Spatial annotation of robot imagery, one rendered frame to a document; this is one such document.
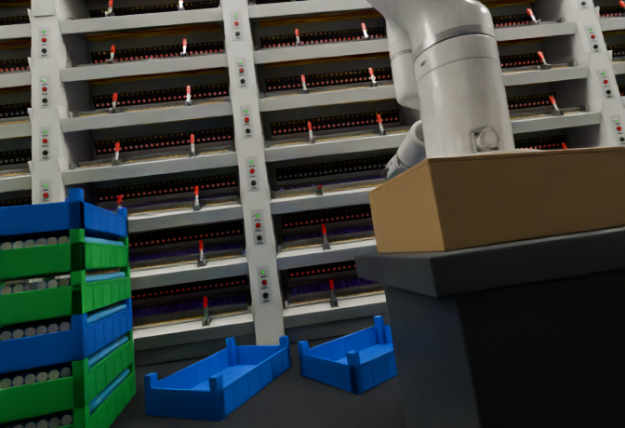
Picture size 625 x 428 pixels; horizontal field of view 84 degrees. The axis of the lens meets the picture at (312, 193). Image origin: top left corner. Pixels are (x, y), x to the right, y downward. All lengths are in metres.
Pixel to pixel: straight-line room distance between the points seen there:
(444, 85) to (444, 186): 0.19
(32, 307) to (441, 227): 0.72
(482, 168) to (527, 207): 0.07
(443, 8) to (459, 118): 0.16
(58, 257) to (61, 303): 0.09
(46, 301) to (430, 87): 0.76
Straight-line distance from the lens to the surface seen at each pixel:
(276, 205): 1.24
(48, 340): 0.83
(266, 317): 1.24
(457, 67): 0.55
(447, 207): 0.41
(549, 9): 2.03
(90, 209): 0.86
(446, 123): 0.53
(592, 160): 0.52
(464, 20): 0.58
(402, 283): 0.43
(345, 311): 1.25
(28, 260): 0.84
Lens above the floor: 0.30
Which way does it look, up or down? 9 degrees up
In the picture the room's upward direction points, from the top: 8 degrees counter-clockwise
